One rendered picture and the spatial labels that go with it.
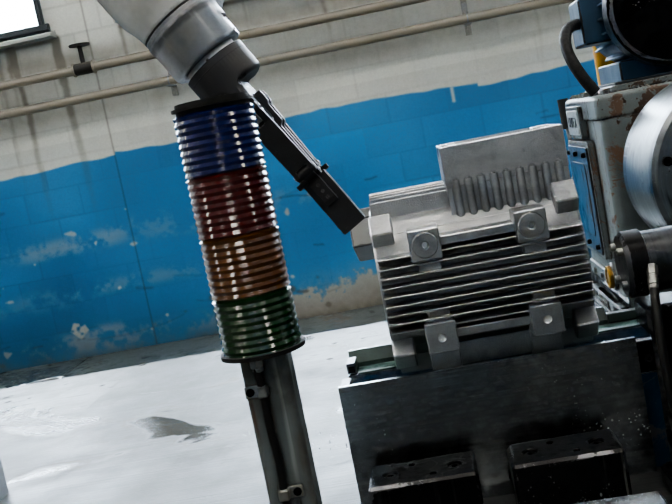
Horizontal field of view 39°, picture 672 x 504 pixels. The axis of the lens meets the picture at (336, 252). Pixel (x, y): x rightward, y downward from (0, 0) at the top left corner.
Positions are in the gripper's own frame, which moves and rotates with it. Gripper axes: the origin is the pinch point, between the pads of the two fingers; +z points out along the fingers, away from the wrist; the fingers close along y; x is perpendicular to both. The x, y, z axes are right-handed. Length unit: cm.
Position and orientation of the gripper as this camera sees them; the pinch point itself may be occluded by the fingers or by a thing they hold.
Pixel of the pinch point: (334, 201)
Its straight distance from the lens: 105.5
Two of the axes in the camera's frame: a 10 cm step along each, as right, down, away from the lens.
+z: 6.6, 7.5, 0.5
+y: 0.8, -1.3, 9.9
